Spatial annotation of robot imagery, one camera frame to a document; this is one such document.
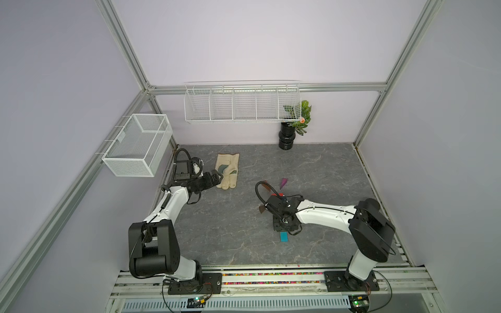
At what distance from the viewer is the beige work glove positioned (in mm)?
1037

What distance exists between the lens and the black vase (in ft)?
3.65

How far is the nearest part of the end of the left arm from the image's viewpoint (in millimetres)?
705

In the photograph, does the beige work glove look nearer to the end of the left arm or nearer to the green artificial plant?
the end of the left arm

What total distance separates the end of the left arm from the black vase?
468mm

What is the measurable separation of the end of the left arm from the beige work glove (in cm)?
15

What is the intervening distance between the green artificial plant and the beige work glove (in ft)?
1.24

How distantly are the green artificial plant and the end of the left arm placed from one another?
1.48 ft
